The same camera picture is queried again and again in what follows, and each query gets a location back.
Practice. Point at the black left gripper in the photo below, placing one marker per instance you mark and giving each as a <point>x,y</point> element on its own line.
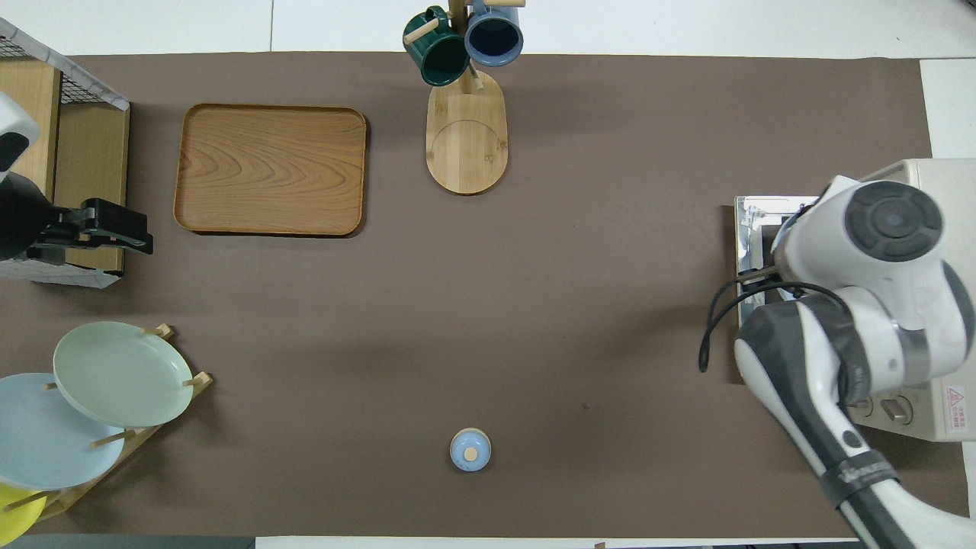
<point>99,217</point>

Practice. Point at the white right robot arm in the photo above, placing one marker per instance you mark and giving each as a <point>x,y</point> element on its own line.
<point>892,305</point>

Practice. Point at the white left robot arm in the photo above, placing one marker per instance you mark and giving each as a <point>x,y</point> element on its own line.
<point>15,118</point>

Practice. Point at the white toaster oven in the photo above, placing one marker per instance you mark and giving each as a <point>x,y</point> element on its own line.
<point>953,412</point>

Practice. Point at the white grey patterned cloth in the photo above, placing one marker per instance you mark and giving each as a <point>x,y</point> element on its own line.
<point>76,276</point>
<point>99,90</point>

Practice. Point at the pale green plate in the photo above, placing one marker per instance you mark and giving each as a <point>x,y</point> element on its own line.
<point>122,374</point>

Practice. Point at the wooden serving tray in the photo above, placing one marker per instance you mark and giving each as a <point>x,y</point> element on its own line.
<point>271,169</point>

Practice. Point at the wooden plate rack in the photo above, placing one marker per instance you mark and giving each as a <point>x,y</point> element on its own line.
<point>137,442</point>

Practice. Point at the light blue racked plate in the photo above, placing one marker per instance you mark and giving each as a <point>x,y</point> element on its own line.
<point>46,442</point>

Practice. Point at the yellow plate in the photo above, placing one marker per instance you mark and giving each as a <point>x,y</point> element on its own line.
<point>15,518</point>

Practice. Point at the wooden mug tree stand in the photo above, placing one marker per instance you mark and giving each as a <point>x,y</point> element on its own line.
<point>467,152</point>

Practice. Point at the dark green mug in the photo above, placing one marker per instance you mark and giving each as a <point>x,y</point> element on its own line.
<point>442,57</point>

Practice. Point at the blue mug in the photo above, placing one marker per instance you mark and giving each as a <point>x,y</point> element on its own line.
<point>494,38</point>

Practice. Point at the brown table mat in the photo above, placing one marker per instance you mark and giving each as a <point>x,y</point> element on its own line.
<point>610,229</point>

